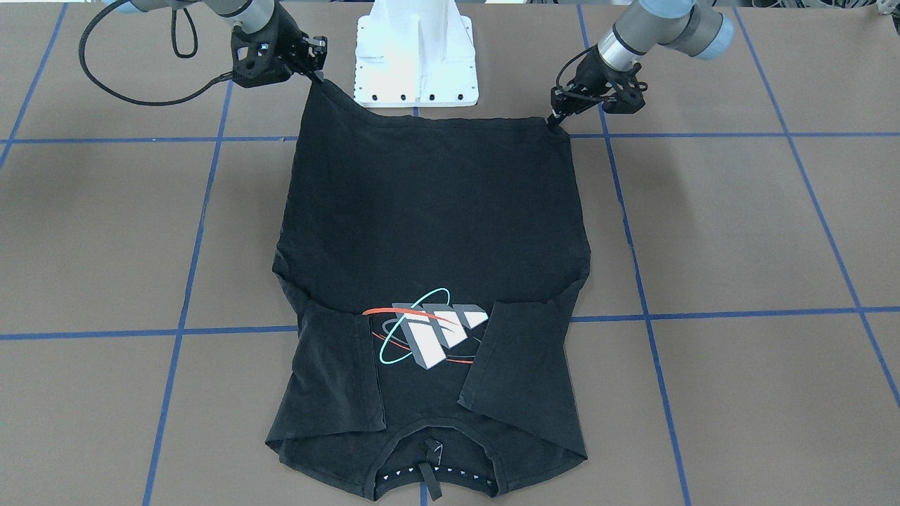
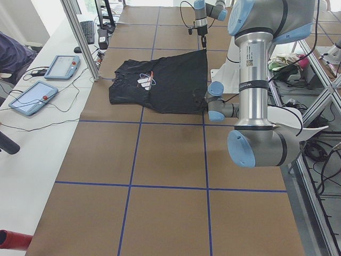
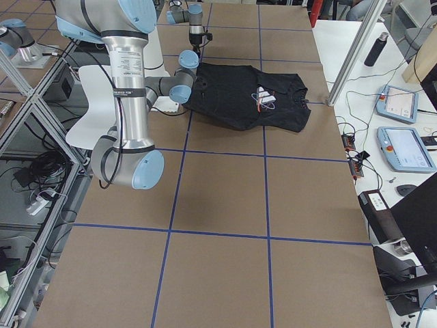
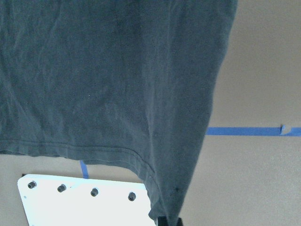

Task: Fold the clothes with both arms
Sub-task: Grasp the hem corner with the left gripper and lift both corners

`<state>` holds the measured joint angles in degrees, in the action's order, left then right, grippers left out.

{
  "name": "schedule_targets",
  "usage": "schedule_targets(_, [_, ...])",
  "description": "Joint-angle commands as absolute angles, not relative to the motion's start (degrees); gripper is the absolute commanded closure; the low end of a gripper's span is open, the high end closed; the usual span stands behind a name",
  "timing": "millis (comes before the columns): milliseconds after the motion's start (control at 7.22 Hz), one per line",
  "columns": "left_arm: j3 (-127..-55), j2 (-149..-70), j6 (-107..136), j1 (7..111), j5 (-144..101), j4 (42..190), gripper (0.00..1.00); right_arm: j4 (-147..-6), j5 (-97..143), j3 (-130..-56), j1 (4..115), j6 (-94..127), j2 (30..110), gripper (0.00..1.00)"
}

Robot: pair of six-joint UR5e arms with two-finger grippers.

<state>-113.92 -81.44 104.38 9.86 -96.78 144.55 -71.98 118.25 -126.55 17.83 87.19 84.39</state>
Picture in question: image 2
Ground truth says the black t-shirt with logo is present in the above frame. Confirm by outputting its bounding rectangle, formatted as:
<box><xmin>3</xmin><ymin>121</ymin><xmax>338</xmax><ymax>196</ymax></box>
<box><xmin>109</xmin><ymin>50</ymin><xmax>208</xmax><ymax>114</ymax></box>

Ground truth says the pile of colourful cloths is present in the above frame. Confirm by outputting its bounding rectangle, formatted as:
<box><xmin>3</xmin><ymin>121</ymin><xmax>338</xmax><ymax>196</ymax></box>
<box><xmin>267</xmin><ymin>53</ymin><xmax>310</xmax><ymax>82</ymax></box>

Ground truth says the black power adapter box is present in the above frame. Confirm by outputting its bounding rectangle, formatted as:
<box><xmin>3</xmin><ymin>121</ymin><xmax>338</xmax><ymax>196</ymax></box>
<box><xmin>98</xmin><ymin>29</ymin><xmax>109</xmax><ymax>50</ymax></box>

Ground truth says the black computer keyboard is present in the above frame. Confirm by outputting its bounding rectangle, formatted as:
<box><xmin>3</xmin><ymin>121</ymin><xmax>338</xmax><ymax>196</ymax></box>
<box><xmin>79</xmin><ymin>20</ymin><xmax>95</xmax><ymax>44</ymax></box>

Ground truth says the black computer mouse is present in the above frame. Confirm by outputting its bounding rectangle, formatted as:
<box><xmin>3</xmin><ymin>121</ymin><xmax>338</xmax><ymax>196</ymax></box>
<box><xmin>74</xmin><ymin>46</ymin><xmax>82</xmax><ymax>53</ymax></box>

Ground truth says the upper blue teach pendant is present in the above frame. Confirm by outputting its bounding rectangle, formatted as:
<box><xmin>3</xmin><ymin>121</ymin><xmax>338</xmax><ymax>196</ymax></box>
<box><xmin>44</xmin><ymin>55</ymin><xmax>80</xmax><ymax>80</ymax></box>

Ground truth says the blue teach pendant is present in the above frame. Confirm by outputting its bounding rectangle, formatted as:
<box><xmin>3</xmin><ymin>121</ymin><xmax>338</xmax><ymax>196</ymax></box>
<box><xmin>9</xmin><ymin>81</ymin><xmax>59</xmax><ymax>116</ymax></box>
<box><xmin>44</xmin><ymin>55</ymin><xmax>80</xmax><ymax>80</ymax></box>

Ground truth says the lower blue teach pendant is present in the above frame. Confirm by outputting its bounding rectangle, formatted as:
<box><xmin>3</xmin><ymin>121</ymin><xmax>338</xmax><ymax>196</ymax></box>
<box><xmin>9</xmin><ymin>81</ymin><xmax>59</xmax><ymax>116</ymax></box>

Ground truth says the seated person in purple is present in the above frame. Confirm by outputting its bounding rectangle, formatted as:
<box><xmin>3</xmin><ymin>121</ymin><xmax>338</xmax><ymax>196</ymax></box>
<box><xmin>1</xmin><ymin>32</ymin><xmax>37</xmax><ymax>85</ymax></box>

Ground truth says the red cylinder object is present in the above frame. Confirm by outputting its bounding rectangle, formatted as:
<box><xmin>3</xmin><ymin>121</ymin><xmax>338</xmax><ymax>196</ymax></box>
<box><xmin>1</xmin><ymin>230</ymin><xmax>33</xmax><ymax>251</ymax></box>

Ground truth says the white pedestal column base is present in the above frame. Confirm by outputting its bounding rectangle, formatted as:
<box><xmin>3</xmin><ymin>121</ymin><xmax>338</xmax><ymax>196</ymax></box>
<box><xmin>210</xmin><ymin>36</ymin><xmax>239</xmax><ymax>94</ymax></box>

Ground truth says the aluminium frame post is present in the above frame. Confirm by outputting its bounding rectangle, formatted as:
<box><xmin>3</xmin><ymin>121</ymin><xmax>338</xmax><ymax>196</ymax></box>
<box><xmin>60</xmin><ymin>0</ymin><xmax>100</xmax><ymax>81</ymax></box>

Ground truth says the aluminium side frame rack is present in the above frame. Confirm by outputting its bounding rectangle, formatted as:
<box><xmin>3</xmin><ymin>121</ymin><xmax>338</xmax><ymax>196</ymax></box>
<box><xmin>270</xmin><ymin>22</ymin><xmax>340</xmax><ymax>255</ymax></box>

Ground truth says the black foam handle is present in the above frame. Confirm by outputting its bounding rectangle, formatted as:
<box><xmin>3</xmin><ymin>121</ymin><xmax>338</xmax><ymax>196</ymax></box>
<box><xmin>0</xmin><ymin>132</ymin><xmax>20</xmax><ymax>155</ymax></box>

